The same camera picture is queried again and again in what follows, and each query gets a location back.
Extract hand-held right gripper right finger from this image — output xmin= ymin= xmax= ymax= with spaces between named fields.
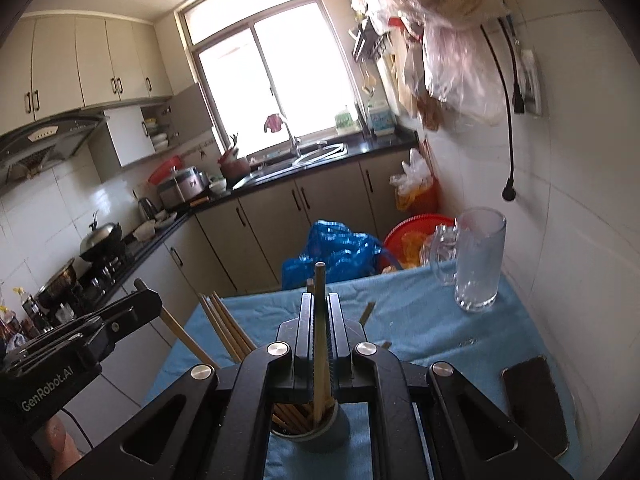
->
xmin=325 ymin=292 xmax=576 ymax=480

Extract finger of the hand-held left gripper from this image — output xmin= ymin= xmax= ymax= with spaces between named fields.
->
xmin=92 ymin=287 xmax=164 ymax=357

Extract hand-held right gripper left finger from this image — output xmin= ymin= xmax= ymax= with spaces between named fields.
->
xmin=55 ymin=292 xmax=317 ymax=480

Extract long bamboo chopstick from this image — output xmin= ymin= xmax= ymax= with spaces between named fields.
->
xmin=132 ymin=278 xmax=217 ymax=368

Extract pile of wooden chopsticks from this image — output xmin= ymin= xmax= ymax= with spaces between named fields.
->
xmin=197 ymin=280 xmax=393 ymax=433

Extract black utensil cup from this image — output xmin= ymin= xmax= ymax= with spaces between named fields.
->
xmin=269 ymin=400 xmax=352 ymax=445

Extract person's left hand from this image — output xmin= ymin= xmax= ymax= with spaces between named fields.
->
xmin=42 ymin=414 xmax=83 ymax=480

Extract black gas stove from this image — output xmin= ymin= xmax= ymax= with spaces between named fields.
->
xmin=75 ymin=250 xmax=141 ymax=301

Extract sauce bottles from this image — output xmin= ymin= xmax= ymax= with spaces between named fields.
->
xmin=0 ymin=287 xmax=43 ymax=346

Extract white ceramic bowls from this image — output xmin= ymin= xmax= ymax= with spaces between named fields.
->
xmin=132 ymin=219 xmax=178 ymax=243

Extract black wok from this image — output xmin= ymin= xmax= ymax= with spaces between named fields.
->
xmin=79 ymin=212 xmax=125 ymax=261

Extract steel cooking pot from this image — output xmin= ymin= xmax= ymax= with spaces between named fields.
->
xmin=35 ymin=258 xmax=81 ymax=311

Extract blue plastic bag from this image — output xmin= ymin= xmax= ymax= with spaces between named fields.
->
xmin=281 ymin=219 xmax=385 ymax=291

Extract blue table cloth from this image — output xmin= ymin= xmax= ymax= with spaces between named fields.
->
xmin=142 ymin=262 xmax=583 ymax=480

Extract red plastic basin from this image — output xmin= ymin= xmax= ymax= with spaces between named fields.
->
xmin=382 ymin=213 xmax=456 ymax=273

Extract silver rice cooker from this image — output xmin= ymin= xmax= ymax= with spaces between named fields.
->
xmin=157 ymin=166 xmax=211 ymax=208

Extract red plastic lid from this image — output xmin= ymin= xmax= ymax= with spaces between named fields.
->
xmin=148 ymin=156 xmax=183 ymax=185

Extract clear glass mug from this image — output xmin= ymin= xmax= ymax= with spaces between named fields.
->
xmin=430 ymin=206 xmax=507 ymax=313

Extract stacked dishes in cabinet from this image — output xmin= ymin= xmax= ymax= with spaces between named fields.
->
xmin=141 ymin=116 xmax=171 ymax=153

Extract orange bin with white bag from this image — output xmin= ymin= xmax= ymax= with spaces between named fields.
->
xmin=390 ymin=147 xmax=441 ymax=213

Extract brown clay pot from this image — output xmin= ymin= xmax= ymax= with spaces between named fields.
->
xmin=218 ymin=132 xmax=251 ymax=186

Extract steel sink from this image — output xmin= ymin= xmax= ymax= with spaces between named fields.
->
xmin=252 ymin=141 xmax=348 ymax=176

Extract range hood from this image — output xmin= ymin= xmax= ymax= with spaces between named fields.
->
xmin=0 ymin=112 xmax=108 ymax=188

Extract metal faucet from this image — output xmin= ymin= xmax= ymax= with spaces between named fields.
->
xmin=282 ymin=115 xmax=303 ymax=158

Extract black smartphone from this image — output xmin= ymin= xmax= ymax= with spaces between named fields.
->
xmin=500 ymin=355 xmax=571 ymax=461

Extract dish soap bottle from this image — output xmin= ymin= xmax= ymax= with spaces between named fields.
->
xmin=334 ymin=105 xmax=357 ymax=136

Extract white carton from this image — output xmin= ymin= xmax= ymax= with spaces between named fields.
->
xmin=367 ymin=100 xmax=398 ymax=136

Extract kitchen window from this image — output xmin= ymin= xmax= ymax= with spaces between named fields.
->
xmin=175 ymin=0 xmax=366 ymax=158

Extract clear hanging plastic bag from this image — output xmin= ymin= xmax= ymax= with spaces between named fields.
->
xmin=400 ymin=20 xmax=508 ymax=133

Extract thin black cable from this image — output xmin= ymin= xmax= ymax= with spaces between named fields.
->
xmin=60 ymin=407 xmax=96 ymax=448

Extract beige wall cabinets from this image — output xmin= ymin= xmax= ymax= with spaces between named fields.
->
xmin=0 ymin=12 xmax=216 ymax=168

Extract black power plug cable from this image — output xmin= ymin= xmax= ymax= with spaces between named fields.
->
xmin=497 ymin=17 xmax=527 ymax=116

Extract wall-mounted metal rack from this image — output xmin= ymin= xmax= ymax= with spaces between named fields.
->
xmin=350 ymin=16 xmax=393 ymax=63

